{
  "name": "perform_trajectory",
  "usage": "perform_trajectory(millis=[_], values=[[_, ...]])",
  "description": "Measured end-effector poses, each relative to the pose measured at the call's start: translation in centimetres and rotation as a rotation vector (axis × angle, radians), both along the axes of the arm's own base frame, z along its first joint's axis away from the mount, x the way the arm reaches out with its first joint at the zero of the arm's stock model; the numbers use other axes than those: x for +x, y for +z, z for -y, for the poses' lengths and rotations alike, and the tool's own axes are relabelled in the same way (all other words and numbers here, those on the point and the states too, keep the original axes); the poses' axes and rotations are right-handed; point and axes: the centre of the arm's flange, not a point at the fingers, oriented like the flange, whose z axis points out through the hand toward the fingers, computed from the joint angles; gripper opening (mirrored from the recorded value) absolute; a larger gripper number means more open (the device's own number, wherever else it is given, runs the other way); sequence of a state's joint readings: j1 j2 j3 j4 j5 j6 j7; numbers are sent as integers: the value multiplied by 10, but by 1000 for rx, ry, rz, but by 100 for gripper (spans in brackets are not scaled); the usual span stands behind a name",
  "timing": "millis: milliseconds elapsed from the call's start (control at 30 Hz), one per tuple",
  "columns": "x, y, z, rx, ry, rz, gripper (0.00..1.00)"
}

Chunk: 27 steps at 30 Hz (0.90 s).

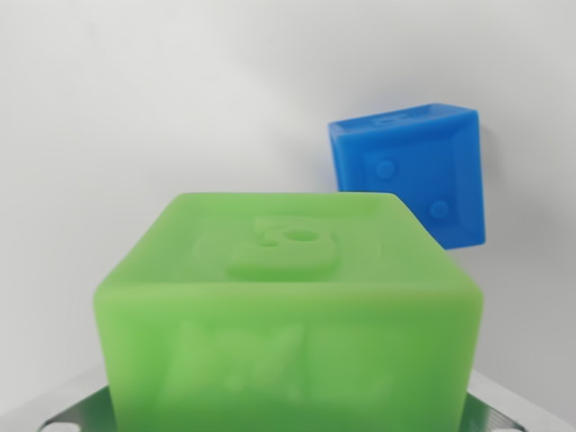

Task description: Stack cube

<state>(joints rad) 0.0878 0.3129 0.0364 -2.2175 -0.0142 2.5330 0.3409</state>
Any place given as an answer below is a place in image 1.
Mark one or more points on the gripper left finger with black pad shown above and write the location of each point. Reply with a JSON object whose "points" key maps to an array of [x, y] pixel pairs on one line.
{"points": [[67, 411]]}

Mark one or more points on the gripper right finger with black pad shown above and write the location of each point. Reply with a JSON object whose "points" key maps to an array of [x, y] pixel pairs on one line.
{"points": [[504, 411]]}

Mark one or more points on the blue embossed cube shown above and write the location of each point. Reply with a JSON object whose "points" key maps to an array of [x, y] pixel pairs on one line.
{"points": [[414, 153]]}

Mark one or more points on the green embossed cube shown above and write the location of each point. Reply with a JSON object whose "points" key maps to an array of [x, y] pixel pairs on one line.
{"points": [[288, 342]]}

